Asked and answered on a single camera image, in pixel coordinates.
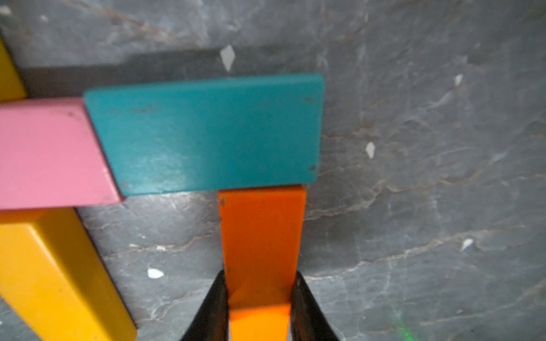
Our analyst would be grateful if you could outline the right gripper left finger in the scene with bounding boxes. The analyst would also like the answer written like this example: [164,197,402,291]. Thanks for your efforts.
[181,270,229,341]

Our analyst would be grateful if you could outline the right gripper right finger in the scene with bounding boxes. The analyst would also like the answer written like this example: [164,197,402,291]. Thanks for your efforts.
[290,271,340,341]

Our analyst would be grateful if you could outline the orange block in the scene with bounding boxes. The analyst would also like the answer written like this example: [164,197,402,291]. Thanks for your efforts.
[218,185,307,340]

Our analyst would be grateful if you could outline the orange-yellow block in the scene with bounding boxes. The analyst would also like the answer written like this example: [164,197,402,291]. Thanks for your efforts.
[1,207,137,340]

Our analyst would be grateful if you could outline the teal block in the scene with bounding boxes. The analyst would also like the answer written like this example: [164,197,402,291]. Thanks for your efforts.
[84,73,325,196]

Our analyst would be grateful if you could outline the pink block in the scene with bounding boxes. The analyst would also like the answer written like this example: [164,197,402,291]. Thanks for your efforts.
[1,97,123,210]

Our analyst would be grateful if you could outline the yellow block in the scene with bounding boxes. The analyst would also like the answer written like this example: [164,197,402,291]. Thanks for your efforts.
[0,41,27,103]

